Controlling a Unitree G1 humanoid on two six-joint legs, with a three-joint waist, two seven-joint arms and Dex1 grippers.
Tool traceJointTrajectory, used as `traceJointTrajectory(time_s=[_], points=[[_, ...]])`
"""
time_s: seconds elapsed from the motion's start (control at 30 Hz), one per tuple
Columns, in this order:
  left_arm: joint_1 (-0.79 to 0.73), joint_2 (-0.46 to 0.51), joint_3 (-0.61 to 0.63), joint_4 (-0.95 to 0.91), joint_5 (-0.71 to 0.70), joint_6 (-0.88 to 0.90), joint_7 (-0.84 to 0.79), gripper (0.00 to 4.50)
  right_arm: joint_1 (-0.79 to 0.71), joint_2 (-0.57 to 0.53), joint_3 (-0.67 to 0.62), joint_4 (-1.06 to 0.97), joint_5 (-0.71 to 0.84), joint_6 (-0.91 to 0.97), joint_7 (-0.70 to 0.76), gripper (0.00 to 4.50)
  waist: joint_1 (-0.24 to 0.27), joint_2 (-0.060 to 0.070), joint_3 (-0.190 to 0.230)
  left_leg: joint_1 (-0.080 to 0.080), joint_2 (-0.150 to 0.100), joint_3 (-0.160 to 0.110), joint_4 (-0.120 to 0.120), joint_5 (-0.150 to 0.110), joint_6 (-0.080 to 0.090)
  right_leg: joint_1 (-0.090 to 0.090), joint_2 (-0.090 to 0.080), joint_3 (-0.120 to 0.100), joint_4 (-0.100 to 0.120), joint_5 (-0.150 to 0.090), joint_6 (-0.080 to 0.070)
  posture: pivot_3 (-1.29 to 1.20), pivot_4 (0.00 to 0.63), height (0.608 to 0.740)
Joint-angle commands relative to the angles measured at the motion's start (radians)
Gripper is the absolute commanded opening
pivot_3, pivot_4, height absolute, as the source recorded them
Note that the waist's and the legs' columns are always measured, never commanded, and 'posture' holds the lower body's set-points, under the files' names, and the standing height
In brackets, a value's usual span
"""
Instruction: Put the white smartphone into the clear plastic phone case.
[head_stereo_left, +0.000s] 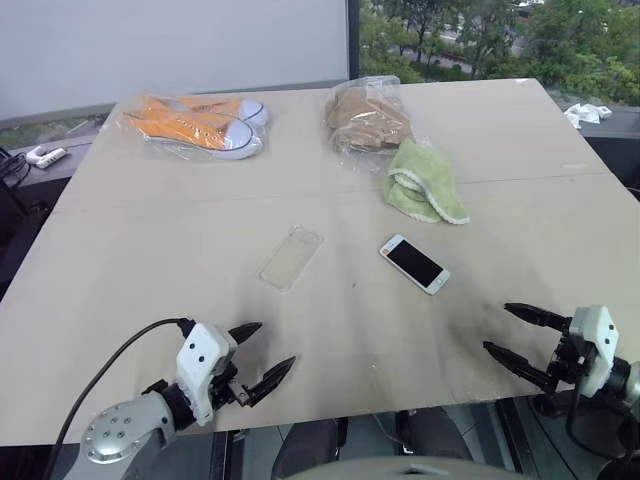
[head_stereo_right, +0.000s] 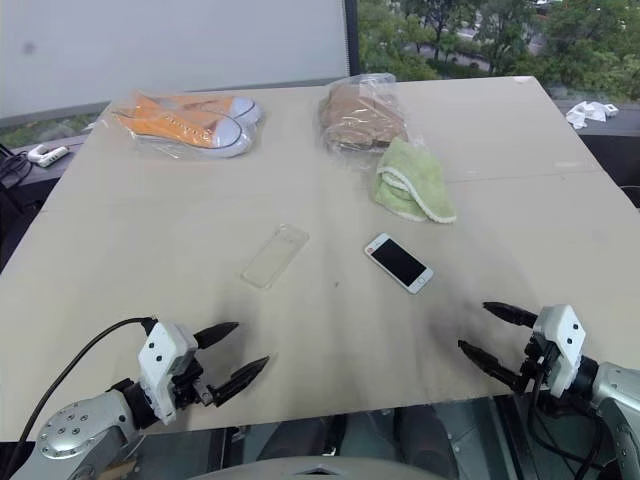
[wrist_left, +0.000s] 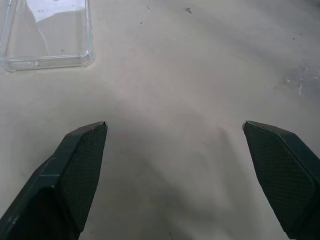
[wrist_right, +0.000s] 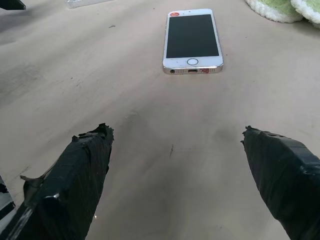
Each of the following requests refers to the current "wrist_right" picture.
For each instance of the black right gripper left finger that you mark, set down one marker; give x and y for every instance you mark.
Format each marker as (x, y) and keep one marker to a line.
(70, 180)

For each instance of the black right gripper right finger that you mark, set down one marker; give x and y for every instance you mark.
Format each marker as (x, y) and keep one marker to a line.
(282, 180)

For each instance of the clear plastic object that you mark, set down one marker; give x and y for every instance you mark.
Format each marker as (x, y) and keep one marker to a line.
(83, 3)

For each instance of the white smartphone with black screen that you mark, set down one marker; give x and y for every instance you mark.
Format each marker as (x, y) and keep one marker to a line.
(192, 40)

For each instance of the green and white fluffy cloth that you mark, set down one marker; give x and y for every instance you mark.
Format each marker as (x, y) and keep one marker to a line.
(271, 8)
(308, 11)

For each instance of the black left gripper of robot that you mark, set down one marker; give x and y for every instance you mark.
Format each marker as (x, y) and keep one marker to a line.
(12, 3)

